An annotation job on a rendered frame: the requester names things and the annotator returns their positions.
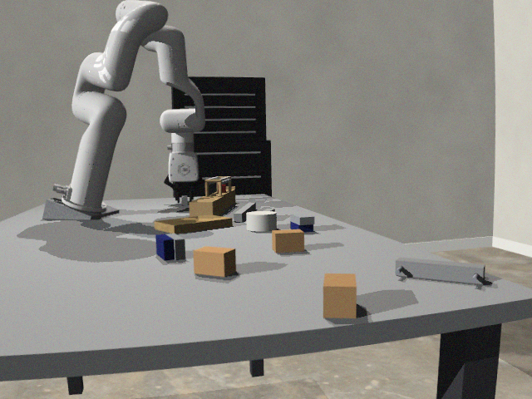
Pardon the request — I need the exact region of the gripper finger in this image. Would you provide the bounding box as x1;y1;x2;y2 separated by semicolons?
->
164;174;180;203
190;174;204;201

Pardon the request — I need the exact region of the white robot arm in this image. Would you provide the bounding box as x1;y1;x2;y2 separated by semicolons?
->
53;0;205;212

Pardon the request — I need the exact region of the white short cylinder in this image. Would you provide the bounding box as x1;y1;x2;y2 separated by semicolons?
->
246;211;277;231

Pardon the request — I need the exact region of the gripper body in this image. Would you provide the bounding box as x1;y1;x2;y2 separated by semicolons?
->
169;151;199;182

